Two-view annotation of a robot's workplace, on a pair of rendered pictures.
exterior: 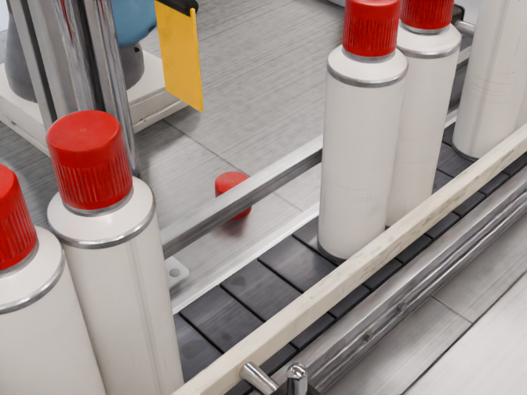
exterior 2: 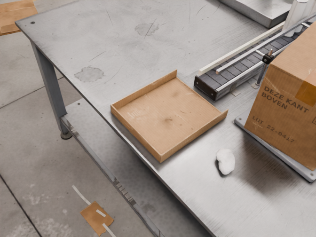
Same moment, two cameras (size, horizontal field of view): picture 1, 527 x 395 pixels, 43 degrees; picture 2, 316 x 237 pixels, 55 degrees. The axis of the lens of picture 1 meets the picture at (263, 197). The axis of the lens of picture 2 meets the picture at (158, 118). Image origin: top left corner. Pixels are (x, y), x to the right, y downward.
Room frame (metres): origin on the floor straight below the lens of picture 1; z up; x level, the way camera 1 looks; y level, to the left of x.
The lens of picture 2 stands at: (1.68, -0.78, 1.61)
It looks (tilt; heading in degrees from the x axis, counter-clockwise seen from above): 49 degrees down; 180
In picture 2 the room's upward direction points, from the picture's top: 4 degrees clockwise
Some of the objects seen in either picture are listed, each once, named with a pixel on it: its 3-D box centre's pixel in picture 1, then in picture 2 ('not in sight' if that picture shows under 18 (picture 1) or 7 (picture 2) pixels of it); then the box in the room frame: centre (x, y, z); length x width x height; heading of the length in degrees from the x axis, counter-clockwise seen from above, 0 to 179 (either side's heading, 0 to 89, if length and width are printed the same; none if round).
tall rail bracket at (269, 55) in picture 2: not in sight; (259, 65); (0.80, -0.42, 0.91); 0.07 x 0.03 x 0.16; 43
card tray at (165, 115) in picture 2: not in sight; (169, 110); (0.99, -0.74, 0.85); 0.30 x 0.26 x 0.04; 133
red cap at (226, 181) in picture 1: (233, 194); not in sight; (0.48, 0.03, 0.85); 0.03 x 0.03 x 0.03
